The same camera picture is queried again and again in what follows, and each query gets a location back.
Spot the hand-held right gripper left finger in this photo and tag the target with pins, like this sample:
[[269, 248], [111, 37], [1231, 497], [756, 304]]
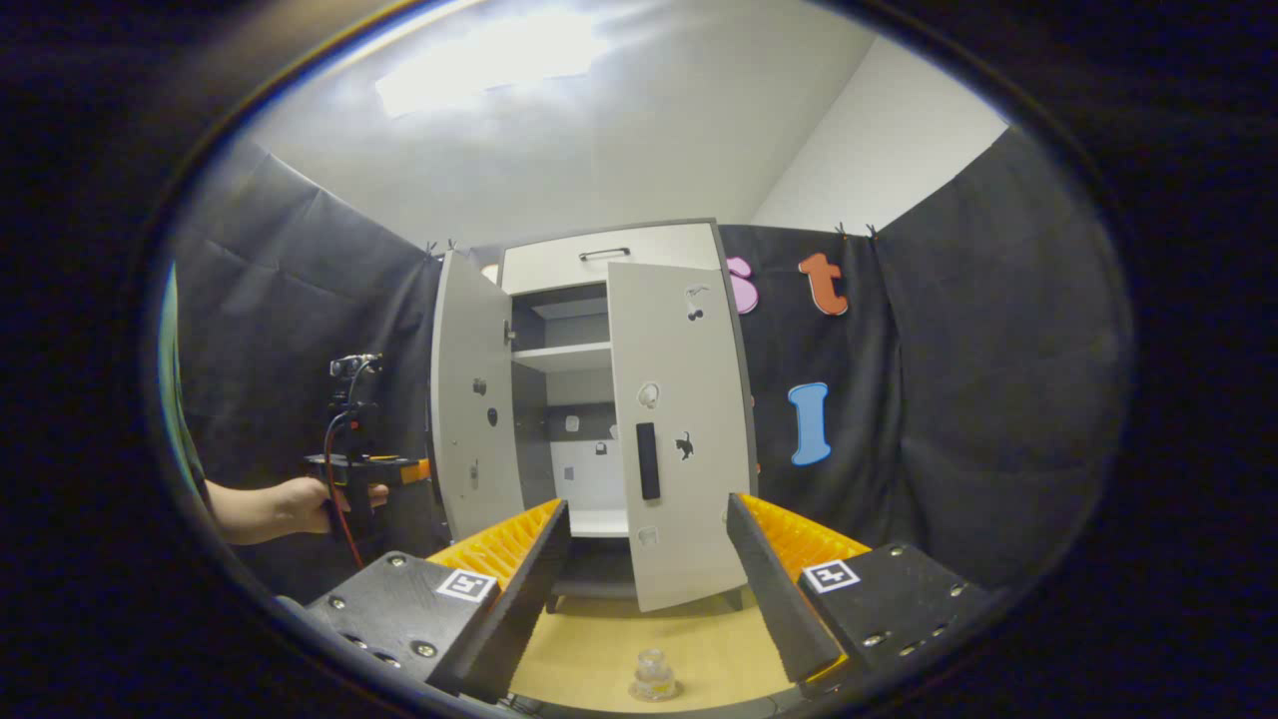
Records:
[[504, 609]]

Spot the white and grey cabinet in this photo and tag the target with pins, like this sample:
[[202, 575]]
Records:
[[574, 355]]

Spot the black backdrop cloth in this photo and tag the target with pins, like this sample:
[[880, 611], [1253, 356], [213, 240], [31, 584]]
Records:
[[958, 399]]

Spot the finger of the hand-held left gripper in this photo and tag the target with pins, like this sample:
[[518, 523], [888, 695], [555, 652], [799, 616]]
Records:
[[417, 470]]

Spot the white cabinet door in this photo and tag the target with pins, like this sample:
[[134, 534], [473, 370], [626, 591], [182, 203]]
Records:
[[679, 499], [474, 399]]

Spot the ceiling light panel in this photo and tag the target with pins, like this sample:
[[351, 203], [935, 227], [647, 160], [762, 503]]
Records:
[[489, 60]]

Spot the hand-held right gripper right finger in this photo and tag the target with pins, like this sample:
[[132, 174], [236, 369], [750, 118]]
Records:
[[774, 589]]

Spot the clear glass bottle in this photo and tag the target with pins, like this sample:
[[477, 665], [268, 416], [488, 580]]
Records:
[[654, 674]]

